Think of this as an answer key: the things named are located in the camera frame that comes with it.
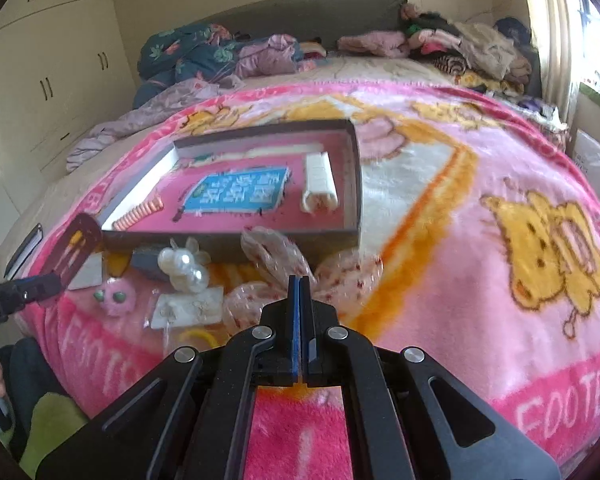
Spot white plastic hair comb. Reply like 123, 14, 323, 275
300, 152, 339, 214

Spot white pearl flower clip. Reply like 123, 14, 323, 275
157, 237, 211, 294

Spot dark blue floral quilt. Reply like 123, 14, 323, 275
133, 23, 314, 108

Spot pink speckled bow pearl clip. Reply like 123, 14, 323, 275
223, 228, 384, 335

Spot cream curtain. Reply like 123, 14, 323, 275
527, 0, 583, 124

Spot pink cartoon fleece blanket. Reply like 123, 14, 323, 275
21, 82, 600, 478

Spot orange spiral hair clip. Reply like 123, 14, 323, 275
112, 196, 164, 231

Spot earring card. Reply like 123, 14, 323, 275
149, 287, 223, 330

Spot grey bed headboard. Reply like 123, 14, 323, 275
201, 0, 407, 50

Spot shallow cardboard box tray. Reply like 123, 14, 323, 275
97, 119, 362, 264

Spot yellow rings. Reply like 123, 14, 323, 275
175, 327, 222, 352

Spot cream wardrobe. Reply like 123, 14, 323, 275
0, 0, 135, 246

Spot pink folded garment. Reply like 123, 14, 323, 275
337, 30, 410, 58

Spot pile of clothes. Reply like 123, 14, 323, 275
400, 3, 533, 91

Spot pink fuzzy ball hair tie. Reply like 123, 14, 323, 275
92, 278, 138, 318

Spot lilac crumpled blanket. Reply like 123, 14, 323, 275
66, 34, 302, 174

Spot dark maroon hair clip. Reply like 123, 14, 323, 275
38, 212, 102, 308

